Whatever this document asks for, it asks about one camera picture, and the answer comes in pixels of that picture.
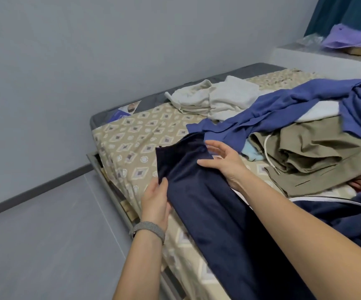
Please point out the grey band wristwatch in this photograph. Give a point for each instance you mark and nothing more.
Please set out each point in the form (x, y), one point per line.
(148, 229)

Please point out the navy striped track pants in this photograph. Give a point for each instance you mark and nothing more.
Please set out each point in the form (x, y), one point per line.
(211, 221)

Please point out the white red-striped zip jacket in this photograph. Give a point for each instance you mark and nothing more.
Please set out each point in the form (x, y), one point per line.
(224, 96)

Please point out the blue curtain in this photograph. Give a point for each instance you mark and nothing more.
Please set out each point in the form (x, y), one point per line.
(349, 12)

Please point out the light blue fleece pajama pants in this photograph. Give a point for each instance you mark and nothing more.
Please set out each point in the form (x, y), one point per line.
(252, 151)

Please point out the person's left forearm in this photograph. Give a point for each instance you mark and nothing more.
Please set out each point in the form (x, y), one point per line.
(140, 271)

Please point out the bed with patterned beige sheet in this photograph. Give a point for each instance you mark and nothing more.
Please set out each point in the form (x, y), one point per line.
(130, 146)

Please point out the olive green trousers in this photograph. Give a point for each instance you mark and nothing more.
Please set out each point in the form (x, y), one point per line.
(318, 153)

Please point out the blue printed booklet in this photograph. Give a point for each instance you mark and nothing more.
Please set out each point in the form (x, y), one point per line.
(121, 113)

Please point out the person's left hand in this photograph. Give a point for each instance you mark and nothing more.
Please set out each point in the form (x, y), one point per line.
(155, 203)

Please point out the person's right forearm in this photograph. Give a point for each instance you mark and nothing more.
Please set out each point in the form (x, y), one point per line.
(311, 246)

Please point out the person's right hand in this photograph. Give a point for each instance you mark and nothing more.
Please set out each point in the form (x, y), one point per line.
(227, 162)

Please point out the purple cloth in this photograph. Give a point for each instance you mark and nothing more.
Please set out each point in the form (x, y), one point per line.
(349, 35)

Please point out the clear plastic bag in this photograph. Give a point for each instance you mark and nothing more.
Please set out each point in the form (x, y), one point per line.
(309, 40)

